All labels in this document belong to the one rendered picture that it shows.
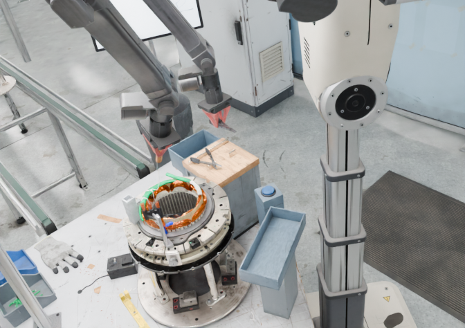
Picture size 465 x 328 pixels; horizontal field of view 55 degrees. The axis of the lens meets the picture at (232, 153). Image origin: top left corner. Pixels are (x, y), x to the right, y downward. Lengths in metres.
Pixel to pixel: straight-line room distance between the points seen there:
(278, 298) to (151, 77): 0.76
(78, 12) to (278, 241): 0.85
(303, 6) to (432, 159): 2.63
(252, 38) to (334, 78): 2.48
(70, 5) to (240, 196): 1.02
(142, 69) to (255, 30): 2.64
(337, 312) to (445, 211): 1.38
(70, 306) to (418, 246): 1.83
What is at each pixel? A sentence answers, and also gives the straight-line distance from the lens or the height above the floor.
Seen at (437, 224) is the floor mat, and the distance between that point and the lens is 2.84.
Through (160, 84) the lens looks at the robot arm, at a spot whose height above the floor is 1.58.
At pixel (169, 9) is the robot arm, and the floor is 1.61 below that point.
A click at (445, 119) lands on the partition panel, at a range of 3.43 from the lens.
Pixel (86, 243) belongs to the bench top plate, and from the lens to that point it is 1.85.
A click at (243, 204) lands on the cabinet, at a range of 1.60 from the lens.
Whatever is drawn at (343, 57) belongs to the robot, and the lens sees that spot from 1.01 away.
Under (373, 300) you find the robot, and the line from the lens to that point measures 2.14.
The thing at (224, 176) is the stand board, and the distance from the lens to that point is 1.48.
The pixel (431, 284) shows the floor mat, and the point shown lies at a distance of 2.55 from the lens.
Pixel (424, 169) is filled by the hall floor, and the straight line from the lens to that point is 3.23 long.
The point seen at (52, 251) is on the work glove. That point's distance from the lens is 1.85.
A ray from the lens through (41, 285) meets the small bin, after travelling 1.78.
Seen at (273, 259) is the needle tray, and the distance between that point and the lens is 1.27.
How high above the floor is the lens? 1.99
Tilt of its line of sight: 36 degrees down
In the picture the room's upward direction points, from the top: 10 degrees counter-clockwise
